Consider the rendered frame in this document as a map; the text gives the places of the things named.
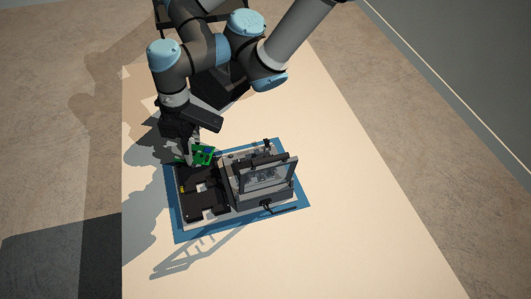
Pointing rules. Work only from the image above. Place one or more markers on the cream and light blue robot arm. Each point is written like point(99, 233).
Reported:
point(241, 50)

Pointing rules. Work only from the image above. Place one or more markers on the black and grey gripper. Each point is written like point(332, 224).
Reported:
point(172, 127)

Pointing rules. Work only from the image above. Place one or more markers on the green circuit board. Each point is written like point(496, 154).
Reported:
point(201, 154)

